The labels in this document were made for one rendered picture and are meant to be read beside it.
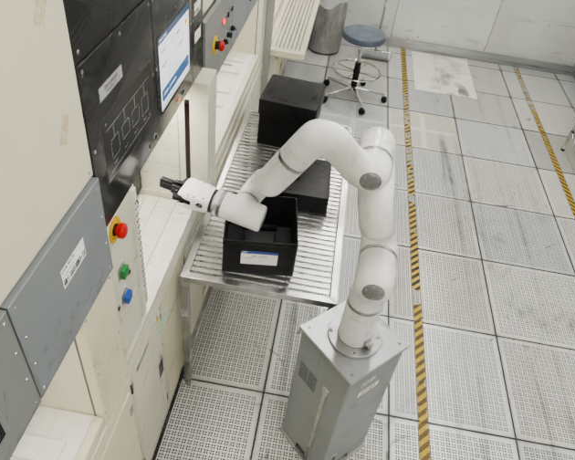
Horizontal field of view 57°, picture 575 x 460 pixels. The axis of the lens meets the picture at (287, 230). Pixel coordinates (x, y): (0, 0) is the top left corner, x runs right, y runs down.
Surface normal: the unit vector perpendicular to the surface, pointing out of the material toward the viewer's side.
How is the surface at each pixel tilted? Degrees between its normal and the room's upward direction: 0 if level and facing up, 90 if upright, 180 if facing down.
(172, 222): 0
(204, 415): 0
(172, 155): 90
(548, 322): 0
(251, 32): 90
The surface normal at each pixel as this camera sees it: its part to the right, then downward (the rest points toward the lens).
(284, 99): 0.11, -0.73
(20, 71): 0.99, 0.17
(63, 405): -0.14, 0.66
